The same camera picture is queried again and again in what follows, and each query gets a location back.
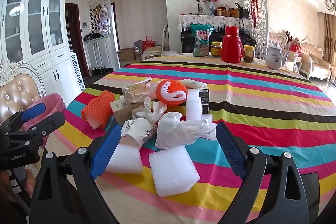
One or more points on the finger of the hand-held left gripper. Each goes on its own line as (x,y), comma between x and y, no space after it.
(34,109)
(50,121)

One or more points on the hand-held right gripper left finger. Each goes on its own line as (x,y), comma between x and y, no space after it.
(105,150)

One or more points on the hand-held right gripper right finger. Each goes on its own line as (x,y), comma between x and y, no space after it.
(229,150)

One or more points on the pink trash bag bin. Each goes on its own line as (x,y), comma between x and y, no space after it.
(55,103)

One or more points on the thin white foam block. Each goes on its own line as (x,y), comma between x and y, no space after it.
(128,158)

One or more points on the white plastic bag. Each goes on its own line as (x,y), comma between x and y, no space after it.
(173,132)

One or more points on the white plastic sheet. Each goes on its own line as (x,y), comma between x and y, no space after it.
(157,111)

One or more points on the white foam sheet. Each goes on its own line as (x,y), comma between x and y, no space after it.
(193,83)

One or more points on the orange and white foam net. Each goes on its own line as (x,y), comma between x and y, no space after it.
(168,98)

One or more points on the person's left hand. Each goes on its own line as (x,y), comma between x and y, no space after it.
(30,183)

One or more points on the beige tufted white-framed chair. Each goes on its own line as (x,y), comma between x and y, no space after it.
(18,92)

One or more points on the white black-printed paper bag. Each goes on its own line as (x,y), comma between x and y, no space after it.
(136,129)

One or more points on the brown cardboard box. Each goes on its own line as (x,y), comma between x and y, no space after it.
(119,111)

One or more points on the orange foam net sleeve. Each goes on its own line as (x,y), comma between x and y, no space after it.
(98,108)

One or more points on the striped colourful tablecloth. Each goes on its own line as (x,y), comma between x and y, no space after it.
(262,113)

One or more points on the white blue patterned panel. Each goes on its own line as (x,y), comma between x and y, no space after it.
(76,71)

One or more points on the tall white foam block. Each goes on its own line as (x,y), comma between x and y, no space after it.
(193,106)

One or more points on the black cardboard box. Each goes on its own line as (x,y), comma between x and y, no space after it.
(205,98)

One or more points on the large white foam block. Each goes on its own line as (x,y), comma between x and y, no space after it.
(173,174)

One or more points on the beige crumpled paper wrapper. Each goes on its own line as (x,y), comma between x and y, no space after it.
(136,92)

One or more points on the row of dark shoes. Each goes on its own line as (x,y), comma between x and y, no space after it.
(98,70)

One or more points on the low white shoe cabinet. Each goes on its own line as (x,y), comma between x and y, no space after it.
(98,52)

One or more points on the dark wooden door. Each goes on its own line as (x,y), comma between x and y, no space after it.
(74,35)

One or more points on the tall white glass-door cabinet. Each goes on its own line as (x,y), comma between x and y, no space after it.
(39,16)

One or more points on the black bags on cabinet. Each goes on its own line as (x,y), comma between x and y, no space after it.
(92,36)

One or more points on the glass jar yellow lid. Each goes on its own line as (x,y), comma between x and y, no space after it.
(248,54)

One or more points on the cardboard box on floor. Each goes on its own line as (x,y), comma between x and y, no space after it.
(126,54)

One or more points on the yellow labelled jar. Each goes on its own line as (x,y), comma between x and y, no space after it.
(216,50)

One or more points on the white porcelain teapot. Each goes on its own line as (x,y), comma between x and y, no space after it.
(274,57)

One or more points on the red thermos jug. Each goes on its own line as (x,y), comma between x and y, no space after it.
(232,44)

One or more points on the white chair cream cushion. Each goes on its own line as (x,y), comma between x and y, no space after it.
(155,49)

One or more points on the green snack bag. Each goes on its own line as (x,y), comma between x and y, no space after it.
(201,40)

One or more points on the white round stool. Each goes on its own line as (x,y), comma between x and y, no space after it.
(169,53)

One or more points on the red handbag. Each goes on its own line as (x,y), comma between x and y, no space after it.
(148,43)

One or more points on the black piano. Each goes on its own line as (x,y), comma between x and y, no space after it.
(187,41)

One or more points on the white carved screen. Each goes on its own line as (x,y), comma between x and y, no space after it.
(98,8)
(256,29)

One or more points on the cream carved sofa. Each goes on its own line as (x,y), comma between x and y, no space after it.
(317,56)

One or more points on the floral lace cloth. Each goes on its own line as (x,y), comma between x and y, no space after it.
(210,21)

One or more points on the dark handbag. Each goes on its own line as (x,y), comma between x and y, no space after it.
(244,12)

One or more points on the woven basket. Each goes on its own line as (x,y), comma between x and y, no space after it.
(224,11)

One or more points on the brown patterned curtain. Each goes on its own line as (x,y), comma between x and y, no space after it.
(329,40)

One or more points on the flower vase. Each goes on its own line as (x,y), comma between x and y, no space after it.
(211,2)

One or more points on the red knot hanging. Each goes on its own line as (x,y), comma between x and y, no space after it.
(252,2)

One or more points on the chandelier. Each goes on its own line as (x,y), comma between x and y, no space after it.
(331,2)

